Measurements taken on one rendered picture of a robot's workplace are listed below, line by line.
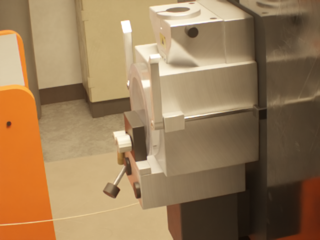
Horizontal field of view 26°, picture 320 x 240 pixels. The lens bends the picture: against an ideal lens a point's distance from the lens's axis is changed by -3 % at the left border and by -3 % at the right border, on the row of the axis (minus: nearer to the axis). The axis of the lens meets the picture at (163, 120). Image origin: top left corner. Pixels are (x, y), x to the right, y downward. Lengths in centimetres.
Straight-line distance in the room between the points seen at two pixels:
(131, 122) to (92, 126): 320
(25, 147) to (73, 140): 268
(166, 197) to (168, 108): 9
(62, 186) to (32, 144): 63
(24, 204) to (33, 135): 11
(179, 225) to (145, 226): 75
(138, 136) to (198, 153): 6
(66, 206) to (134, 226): 18
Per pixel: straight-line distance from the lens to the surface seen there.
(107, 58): 383
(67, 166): 173
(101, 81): 386
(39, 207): 106
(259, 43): 61
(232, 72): 62
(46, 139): 375
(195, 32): 59
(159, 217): 147
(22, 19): 382
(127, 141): 65
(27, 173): 103
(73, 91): 425
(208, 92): 62
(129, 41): 69
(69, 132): 380
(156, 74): 59
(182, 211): 68
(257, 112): 62
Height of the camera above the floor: 144
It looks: 22 degrees down
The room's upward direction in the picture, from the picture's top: 4 degrees counter-clockwise
